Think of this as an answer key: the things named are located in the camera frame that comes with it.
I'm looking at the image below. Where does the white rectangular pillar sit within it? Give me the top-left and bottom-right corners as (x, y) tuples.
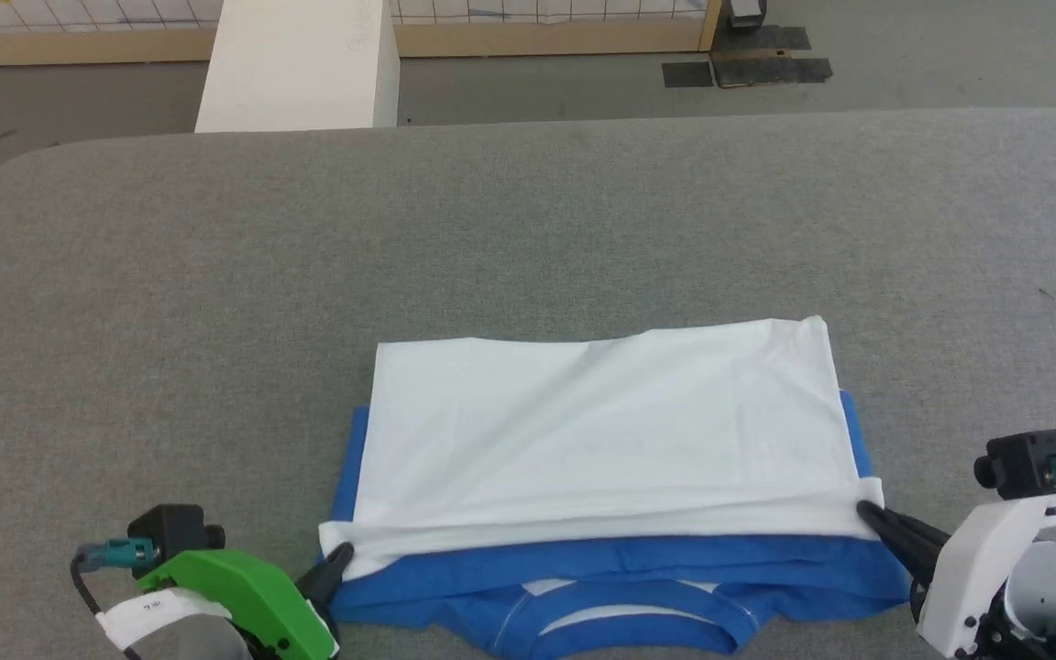
(194, 0), (402, 135)

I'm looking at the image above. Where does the blue and white t-shirt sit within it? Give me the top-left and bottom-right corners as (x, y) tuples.
(318, 315), (916, 660)

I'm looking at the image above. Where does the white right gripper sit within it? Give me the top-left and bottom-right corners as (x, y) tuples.
(855, 489), (1056, 660)

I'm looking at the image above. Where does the black floor tape patch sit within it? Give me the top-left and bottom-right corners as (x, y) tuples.
(661, 60), (715, 89)
(717, 25), (812, 52)
(715, 57), (834, 89)

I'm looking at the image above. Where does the white cable label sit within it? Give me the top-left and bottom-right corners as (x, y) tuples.
(94, 588), (233, 653)

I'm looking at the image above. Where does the grey fabric padded surface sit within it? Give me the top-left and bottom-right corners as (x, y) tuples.
(0, 107), (1056, 660)

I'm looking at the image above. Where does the wooden floor frame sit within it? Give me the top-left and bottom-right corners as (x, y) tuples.
(0, 0), (724, 68)

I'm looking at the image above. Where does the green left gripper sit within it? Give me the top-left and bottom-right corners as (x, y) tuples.
(137, 542), (356, 660)

